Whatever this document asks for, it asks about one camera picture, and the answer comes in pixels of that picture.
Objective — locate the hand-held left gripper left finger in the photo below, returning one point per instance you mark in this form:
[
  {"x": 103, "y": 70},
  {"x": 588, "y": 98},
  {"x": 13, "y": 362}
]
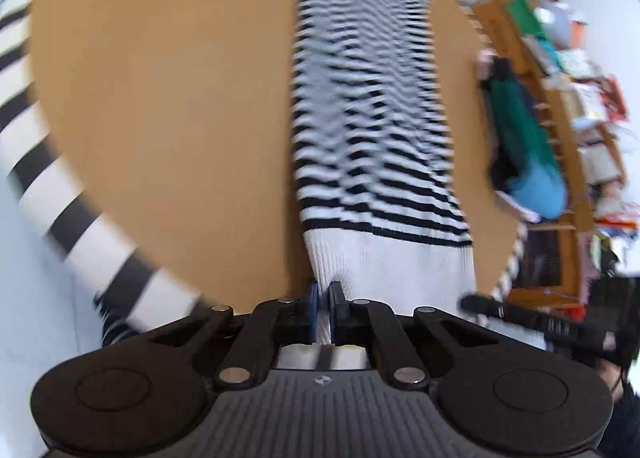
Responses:
[{"x": 312, "y": 310}]

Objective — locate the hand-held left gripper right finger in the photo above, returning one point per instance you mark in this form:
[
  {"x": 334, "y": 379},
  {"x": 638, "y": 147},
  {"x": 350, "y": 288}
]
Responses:
[{"x": 336, "y": 310}]

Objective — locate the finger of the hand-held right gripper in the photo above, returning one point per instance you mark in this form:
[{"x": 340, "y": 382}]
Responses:
[{"x": 481, "y": 305}]

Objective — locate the black white striped sweater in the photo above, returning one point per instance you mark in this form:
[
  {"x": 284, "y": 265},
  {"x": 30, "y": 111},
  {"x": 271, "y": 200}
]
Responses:
[{"x": 370, "y": 138}]

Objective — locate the person's right forearm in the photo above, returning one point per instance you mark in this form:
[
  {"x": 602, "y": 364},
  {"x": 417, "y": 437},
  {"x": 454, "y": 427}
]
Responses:
[{"x": 612, "y": 379}]

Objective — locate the wooden shelf unit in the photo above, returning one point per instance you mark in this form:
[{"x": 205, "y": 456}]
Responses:
[{"x": 580, "y": 208}]

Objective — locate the blue garment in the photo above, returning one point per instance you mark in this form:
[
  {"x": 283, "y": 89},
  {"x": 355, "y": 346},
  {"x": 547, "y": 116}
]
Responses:
[{"x": 540, "y": 190}]

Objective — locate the green garment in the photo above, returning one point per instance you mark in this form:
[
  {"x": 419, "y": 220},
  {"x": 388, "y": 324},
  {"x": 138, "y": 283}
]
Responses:
[{"x": 520, "y": 123}]

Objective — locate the clutter of papers on shelf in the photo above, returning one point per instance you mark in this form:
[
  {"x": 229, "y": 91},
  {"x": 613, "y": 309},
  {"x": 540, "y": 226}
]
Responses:
[{"x": 585, "y": 88}]

